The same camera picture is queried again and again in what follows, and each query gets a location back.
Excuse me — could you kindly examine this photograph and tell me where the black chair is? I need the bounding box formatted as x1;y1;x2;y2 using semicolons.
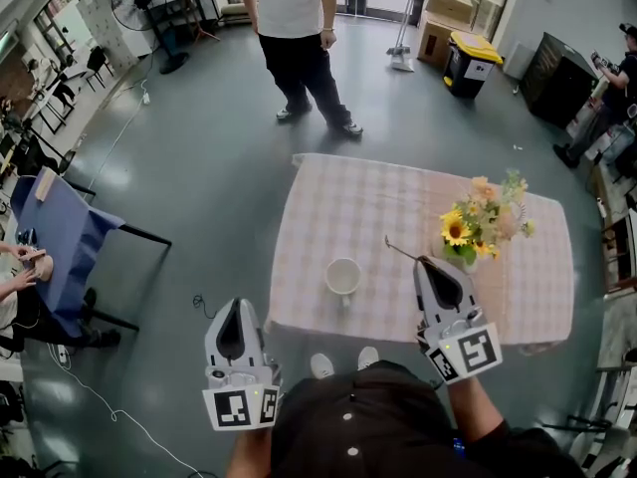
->
85;45;114;92

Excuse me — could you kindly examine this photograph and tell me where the black pedestal fan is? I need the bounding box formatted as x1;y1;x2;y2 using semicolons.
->
110;0;190;75

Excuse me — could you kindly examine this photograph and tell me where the table with blue cloth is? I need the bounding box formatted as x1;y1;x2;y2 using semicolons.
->
9;169;173;338

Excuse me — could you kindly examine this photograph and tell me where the cardboard box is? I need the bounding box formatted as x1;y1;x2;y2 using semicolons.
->
416;17;454;72
425;0;482;32

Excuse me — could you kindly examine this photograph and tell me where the person's right forearm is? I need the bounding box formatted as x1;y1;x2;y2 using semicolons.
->
445;375;509;442

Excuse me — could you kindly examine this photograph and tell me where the wooden chair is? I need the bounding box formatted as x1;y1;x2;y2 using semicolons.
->
599;211;637;293

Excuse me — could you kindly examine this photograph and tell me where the person's left forearm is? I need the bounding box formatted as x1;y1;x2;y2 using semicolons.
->
226;428;274;478

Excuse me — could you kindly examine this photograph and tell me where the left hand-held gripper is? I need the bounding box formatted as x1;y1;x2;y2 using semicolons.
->
201;297;283;432

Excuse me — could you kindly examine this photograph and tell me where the wooden coat stand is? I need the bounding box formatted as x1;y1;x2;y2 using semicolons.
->
171;0;221;43

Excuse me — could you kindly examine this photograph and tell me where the white cup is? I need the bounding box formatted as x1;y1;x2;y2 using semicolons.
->
324;257;363;308

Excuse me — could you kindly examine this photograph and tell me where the white floor cable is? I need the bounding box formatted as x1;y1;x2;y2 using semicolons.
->
47;344;205;478
82;52;155;188

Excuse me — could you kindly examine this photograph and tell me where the black bin with yellow lid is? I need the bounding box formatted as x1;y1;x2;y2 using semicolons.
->
442;30;504;100

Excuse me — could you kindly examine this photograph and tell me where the wooden spool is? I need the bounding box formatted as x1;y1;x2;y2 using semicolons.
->
29;249;55;283

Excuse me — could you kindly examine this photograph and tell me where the person's left white shoe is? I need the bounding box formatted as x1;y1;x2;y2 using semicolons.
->
310;352;335;380

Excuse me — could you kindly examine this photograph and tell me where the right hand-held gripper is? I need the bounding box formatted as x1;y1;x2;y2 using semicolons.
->
413;256;504;385

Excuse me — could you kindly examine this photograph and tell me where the wooden block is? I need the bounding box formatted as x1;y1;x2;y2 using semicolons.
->
35;165;57;201

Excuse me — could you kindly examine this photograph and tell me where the black cabinet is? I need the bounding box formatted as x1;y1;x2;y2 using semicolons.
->
518;31;598;129

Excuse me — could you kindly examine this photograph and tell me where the person's black shirt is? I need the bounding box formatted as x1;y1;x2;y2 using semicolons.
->
268;359;588;478

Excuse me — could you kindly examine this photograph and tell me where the white broom and dustpan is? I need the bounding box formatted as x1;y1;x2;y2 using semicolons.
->
386;0;415;73

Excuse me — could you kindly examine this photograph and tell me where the artificial flower bouquet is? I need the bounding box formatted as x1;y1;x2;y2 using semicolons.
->
439;168;537;268

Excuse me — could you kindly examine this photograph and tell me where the small flower stem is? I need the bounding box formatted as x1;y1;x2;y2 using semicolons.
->
384;235;424;263

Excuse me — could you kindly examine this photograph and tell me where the white vase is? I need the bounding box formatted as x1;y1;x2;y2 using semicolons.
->
432;244;482;276

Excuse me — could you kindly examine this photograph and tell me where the table with checkered cloth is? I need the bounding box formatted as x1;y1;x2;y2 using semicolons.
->
263;152;577;346

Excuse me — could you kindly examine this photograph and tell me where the black floor cable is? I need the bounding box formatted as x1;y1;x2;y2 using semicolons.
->
192;294;218;321

